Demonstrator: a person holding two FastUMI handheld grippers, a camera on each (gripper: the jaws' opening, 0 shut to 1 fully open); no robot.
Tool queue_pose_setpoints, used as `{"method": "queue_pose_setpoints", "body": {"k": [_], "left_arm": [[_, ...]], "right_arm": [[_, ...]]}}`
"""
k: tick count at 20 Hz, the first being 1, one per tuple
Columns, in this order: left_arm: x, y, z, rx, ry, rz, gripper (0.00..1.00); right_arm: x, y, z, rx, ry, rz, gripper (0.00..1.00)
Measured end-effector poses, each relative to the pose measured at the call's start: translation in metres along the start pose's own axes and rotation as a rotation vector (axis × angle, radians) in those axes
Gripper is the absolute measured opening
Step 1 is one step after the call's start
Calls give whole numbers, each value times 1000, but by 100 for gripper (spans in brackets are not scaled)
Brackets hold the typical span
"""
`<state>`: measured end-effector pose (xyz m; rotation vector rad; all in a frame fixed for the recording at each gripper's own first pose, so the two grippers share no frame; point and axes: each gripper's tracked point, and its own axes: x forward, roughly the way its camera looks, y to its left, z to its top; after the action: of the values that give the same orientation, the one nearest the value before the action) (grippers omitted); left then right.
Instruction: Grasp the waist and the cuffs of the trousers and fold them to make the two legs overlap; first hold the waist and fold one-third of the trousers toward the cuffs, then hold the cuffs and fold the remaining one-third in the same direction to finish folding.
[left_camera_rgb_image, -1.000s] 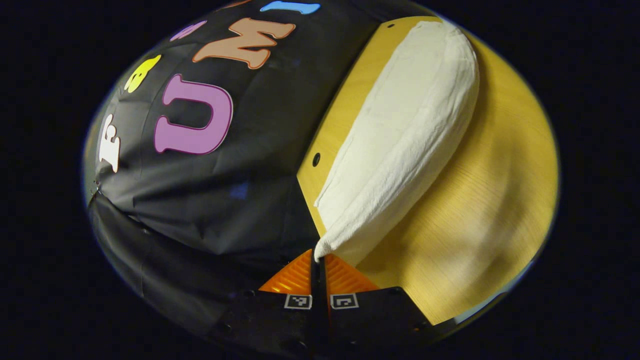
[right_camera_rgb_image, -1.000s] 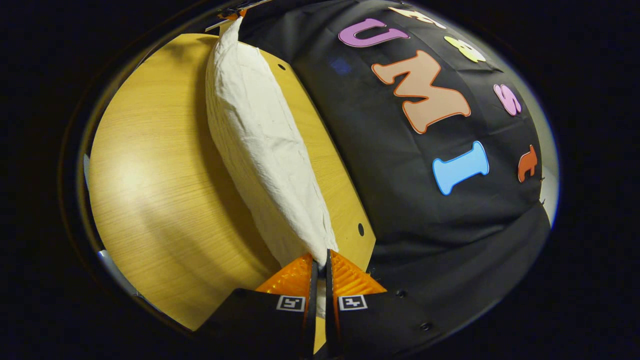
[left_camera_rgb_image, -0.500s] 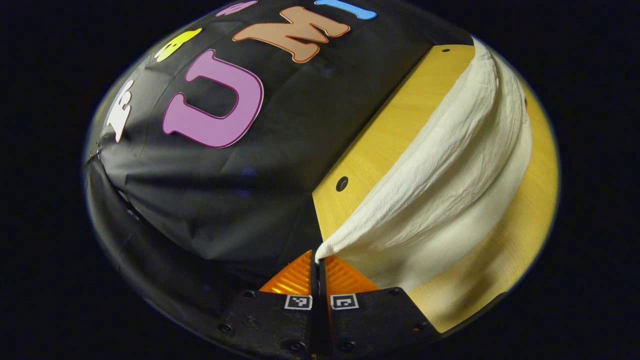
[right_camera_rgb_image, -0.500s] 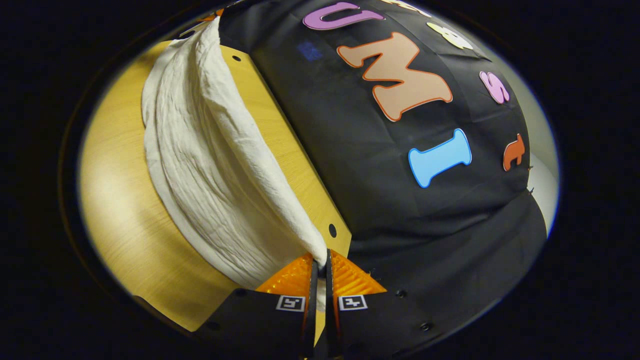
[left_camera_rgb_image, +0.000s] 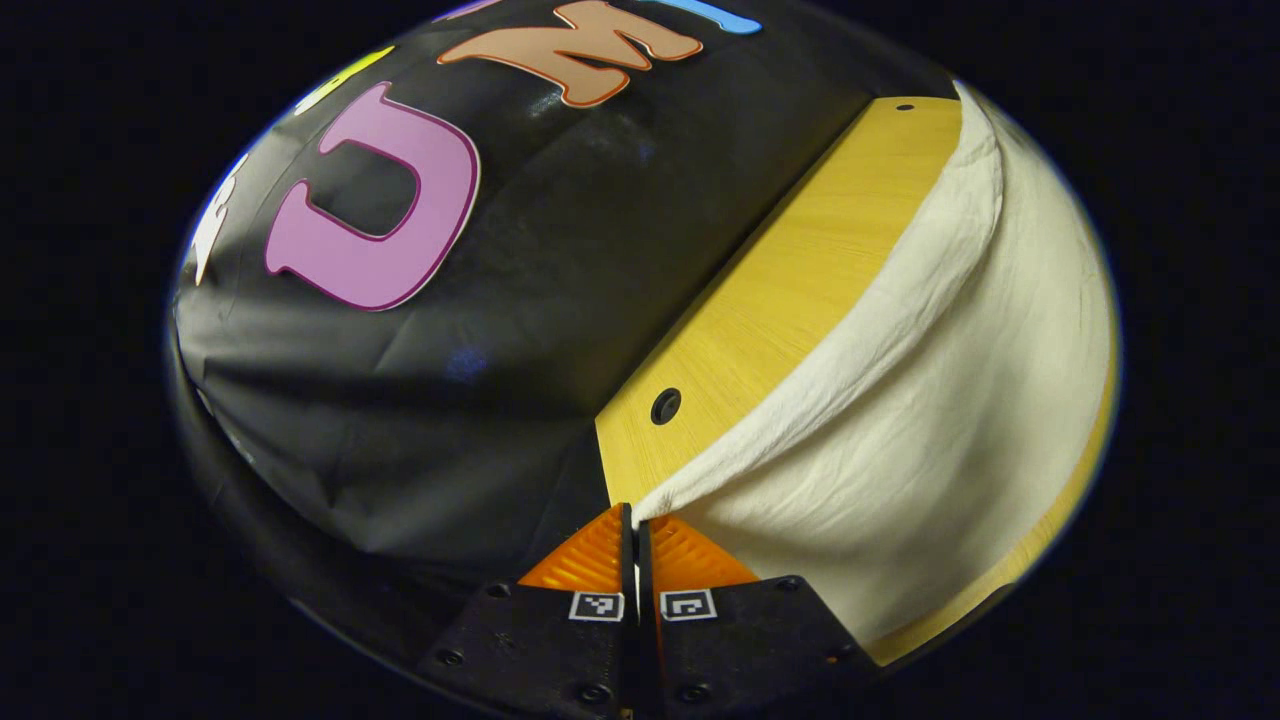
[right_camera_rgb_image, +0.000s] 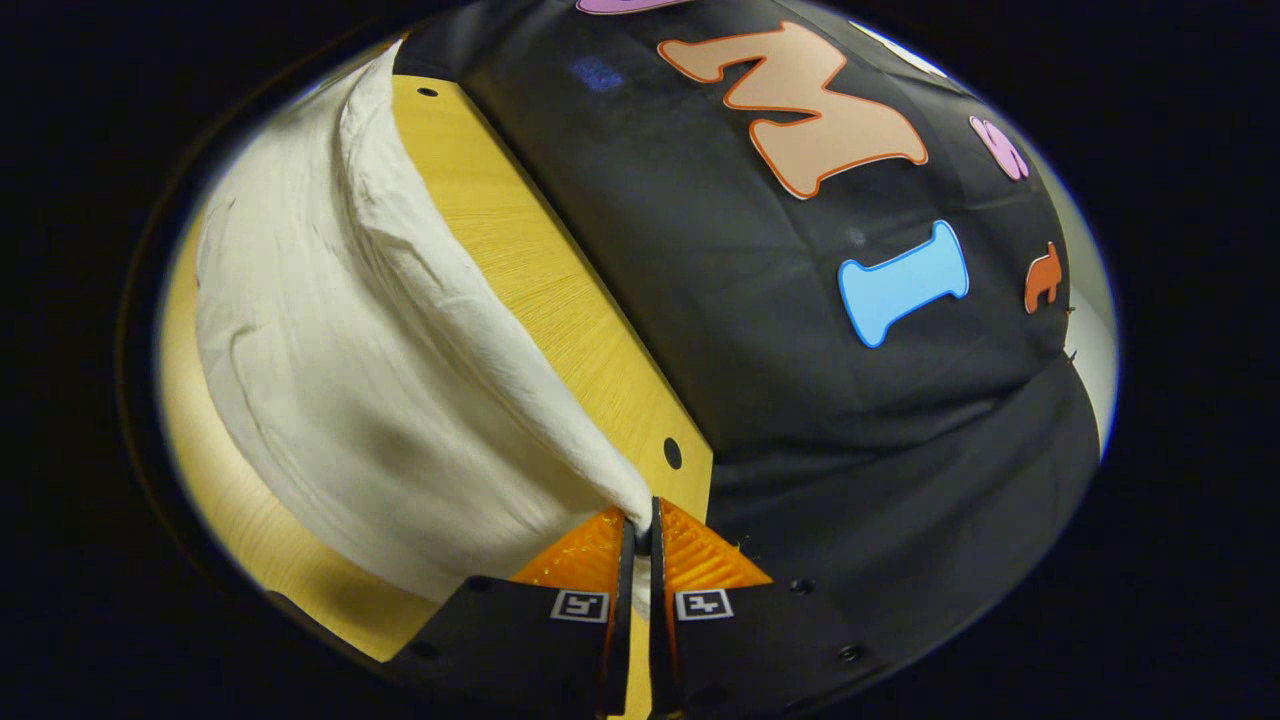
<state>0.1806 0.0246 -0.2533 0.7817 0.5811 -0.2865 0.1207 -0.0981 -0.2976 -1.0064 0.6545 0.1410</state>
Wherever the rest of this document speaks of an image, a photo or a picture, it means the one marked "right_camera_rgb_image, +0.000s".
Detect white jeans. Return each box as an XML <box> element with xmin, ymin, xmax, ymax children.
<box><xmin>195</xmin><ymin>40</ymin><xmax>656</xmax><ymax>611</ymax></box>

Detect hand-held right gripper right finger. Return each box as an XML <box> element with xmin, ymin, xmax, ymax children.
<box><xmin>650</xmin><ymin>497</ymin><xmax>871</xmax><ymax>716</ymax></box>

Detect black backdrop cloth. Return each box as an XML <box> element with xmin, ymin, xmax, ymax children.
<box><xmin>395</xmin><ymin>0</ymin><xmax>1101</xmax><ymax>701</ymax></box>

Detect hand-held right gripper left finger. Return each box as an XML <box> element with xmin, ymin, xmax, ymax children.
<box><xmin>385</xmin><ymin>505</ymin><xmax>638</xmax><ymax>716</ymax></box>

